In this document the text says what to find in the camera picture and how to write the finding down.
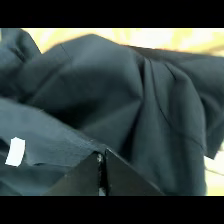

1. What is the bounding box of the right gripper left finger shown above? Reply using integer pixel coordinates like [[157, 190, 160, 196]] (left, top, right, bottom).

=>
[[44, 151, 104, 197]]

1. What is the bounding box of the dark grey garment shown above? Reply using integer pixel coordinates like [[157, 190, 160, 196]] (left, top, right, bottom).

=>
[[0, 28, 224, 197]]

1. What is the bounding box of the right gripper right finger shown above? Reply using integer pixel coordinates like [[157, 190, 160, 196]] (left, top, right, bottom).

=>
[[104, 148, 165, 197]]

